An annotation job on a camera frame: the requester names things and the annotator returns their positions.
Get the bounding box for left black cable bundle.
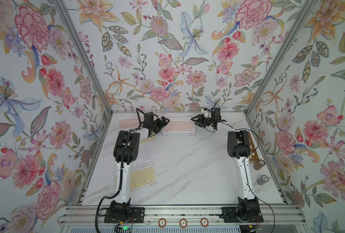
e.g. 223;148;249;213
95;107;147;233

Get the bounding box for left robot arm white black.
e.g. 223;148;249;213
113;109;170;204

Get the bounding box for right orange ring marker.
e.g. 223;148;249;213
200;217;209;228

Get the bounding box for middle orange ring marker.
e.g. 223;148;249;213
179;218;188;229

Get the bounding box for brown cylindrical can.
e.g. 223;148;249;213
253;159;266;171

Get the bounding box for silver patterned can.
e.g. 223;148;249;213
257;175;269;186

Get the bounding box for right black cable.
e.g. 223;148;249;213
204;122;275;233

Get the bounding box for left orange ring marker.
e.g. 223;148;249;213
158;218;167;228

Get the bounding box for orange ring marker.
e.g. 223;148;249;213
158;218;167;228
179;218;188;229
200;217;209;228

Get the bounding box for aluminium front rail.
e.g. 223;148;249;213
57;204;306;226

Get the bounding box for wooden chessboard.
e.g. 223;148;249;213
248;132;259;163

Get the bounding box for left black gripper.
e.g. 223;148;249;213
148;116;168;135

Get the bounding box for white keyboard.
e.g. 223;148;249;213
162;132;196;135
135;144;157;164

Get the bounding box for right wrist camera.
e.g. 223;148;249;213
201;108;210;118

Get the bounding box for pink keyboard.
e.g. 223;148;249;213
118;116;140;130
162;120;195;134

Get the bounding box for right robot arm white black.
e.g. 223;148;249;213
191;107;261;219

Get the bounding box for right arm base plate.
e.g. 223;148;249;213
220;198;264;223

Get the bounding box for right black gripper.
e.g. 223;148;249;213
191;115;214;128

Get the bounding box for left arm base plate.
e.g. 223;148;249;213
104;200;145;223

